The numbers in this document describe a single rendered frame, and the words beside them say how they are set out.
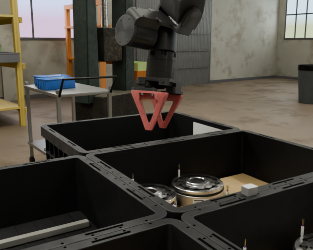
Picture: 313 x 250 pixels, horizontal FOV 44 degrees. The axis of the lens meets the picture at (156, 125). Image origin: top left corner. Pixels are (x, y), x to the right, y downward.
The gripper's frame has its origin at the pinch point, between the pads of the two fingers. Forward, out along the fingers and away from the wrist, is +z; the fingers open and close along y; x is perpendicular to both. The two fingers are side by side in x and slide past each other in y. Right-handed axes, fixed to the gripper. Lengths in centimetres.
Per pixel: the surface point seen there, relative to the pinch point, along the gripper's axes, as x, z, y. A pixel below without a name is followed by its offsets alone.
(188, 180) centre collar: 7.6, 10.2, 1.3
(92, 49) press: -185, -61, -337
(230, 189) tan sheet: 15.1, 12.4, -6.8
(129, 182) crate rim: 3.0, 7.4, 21.8
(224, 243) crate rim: 18.6, 9.3, 35.1
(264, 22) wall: -27, -275, -1166
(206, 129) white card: 6.1, 1.6, -25.4
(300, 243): 27.3, 13.2, 18.9
